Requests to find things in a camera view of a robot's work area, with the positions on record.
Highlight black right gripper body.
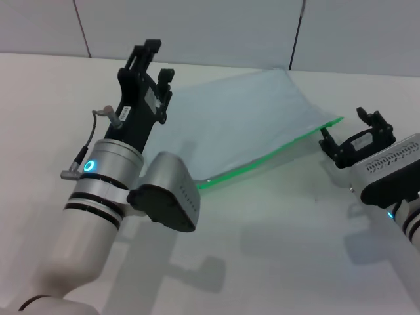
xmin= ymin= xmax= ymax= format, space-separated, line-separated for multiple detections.
xmin=331 ymin=129 xmax=396 ymax=170

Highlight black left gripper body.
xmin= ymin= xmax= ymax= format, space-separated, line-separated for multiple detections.
xmin=104 ymin=65 xmax=174 ymax=155

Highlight clear green-zippered document bag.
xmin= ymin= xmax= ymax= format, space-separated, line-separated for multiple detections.
xmin=144 ymin=68 xmax=345 ymax=191

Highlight right wrist camera housing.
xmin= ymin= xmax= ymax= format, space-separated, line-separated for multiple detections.
xmin=349 ymin=133 xmax=420 ymax=209

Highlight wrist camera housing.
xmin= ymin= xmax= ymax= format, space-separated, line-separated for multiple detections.
xmin=349 ymin=133 xmax=420 ymax=209
xmin=126 ymin=151 xmax=202 ymax=234

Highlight left wrist camera housing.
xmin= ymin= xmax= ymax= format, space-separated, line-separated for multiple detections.
xmin=126 ymin=151 xmax=202 ymax=234

